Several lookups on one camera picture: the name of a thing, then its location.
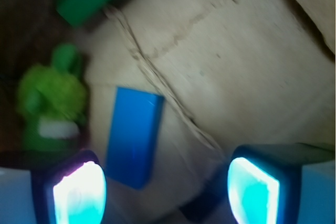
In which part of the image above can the green plush toy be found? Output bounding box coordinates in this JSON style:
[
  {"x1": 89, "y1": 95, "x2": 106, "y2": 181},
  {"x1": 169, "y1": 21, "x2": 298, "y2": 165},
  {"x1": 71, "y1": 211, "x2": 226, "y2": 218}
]
[{"x1": 17, "y1": 43, "x2": 88, "y2": 151}]

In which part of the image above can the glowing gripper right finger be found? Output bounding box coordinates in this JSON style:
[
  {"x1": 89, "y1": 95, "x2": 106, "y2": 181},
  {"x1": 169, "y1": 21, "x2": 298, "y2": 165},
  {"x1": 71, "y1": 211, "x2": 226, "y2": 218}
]
[{"x1": 227, "y1": 145, "x2": 301, "y2": 223}]

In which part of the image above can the blue rectangular block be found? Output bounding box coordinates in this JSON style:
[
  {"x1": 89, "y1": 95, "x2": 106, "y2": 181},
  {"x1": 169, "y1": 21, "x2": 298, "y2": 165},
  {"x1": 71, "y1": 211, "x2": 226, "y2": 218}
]
[{"x1": 106, "y1": 87, "x2": 165, "y2": 189}]

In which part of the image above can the brown paper bag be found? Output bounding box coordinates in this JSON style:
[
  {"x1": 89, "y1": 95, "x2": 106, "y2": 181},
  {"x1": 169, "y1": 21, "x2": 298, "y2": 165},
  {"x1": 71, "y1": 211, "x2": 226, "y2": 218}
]
[{"x1": 0, "y1": 0, "x2": 336, "y2": 224}]

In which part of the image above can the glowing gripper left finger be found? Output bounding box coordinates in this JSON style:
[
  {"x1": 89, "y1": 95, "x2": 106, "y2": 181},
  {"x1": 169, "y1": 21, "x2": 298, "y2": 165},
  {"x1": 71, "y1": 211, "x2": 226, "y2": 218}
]
[{"x1": 31, "y1": 150, "x2": 107, "y2": 223}]

